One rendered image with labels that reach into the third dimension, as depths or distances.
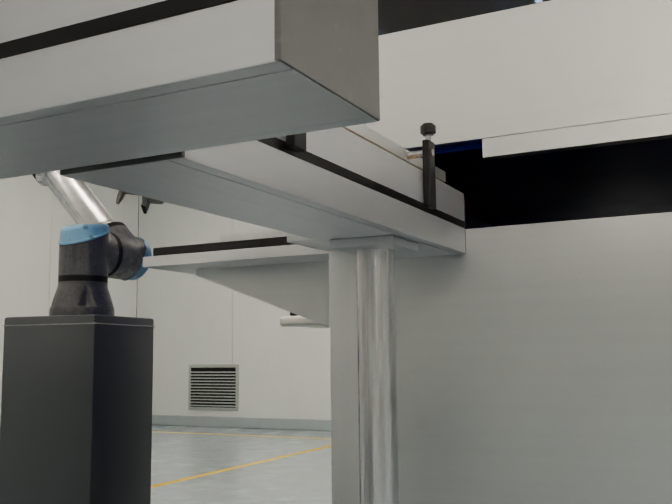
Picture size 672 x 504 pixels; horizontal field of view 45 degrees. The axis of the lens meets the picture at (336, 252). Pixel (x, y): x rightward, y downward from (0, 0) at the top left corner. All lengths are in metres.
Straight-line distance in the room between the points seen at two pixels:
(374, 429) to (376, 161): 0.34
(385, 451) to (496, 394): 0.24
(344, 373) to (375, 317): 0.28
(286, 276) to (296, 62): 1.05
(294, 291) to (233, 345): 6.68
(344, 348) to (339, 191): 0.49
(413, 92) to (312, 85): 0.86
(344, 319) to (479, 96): 0.41
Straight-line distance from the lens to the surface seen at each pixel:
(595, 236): 1.19
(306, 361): 7.70
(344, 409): 1.30
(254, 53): 0.43
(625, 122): 1.21
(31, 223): 7.93
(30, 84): 0.54
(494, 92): 1.27
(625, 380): 1.17
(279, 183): 0.74
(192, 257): 1.49
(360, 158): 0.90
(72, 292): 2.00
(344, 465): 1.31
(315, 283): 1.44
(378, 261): 1.04
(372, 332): 1.04
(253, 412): 8.02
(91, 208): 2.23
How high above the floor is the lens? 0.69
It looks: 7 degrees up
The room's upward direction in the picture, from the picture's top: 1 degrees counter-clockwise
